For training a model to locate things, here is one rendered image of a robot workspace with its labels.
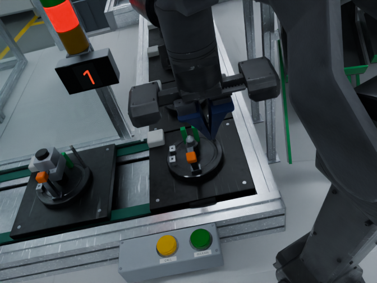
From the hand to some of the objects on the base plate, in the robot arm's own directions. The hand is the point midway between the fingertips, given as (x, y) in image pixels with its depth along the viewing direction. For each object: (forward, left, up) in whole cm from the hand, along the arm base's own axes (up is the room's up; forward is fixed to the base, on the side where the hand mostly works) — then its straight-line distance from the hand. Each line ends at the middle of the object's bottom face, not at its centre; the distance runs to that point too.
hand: (207, 120), depth 43 cm
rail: (-23, +23, -39) cm, 51 cm away
